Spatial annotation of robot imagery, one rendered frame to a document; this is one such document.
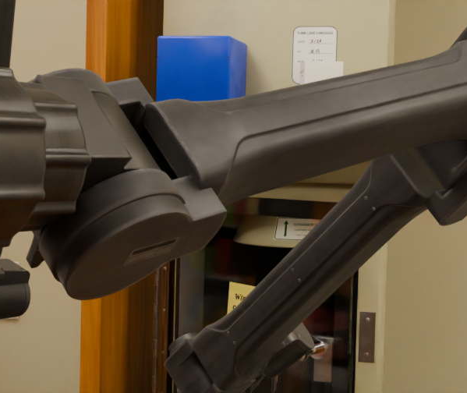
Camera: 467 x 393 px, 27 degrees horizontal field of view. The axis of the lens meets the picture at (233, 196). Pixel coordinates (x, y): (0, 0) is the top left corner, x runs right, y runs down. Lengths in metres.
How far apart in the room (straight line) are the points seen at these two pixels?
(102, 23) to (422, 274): 0.77
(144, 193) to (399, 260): 1.32
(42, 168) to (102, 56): 0.92
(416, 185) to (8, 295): 0.56
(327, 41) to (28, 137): 0.96
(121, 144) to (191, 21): 0.92
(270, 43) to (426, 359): 0.71
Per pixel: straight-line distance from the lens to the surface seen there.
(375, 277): 1.36
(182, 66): 1.29
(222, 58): 1.28
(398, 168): 0.83
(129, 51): 1.43
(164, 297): 1.41
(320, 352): 1.27
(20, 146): 0.43
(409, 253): 1.79
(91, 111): 0.50
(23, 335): 2.00
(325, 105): 0.62
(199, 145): 0.55
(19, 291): 1.21
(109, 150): 0.48
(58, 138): 0.46
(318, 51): 1.36
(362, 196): 0.85
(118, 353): 1.44
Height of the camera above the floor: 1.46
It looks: 3 degrees down
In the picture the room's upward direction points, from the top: 2 degrees clockwise
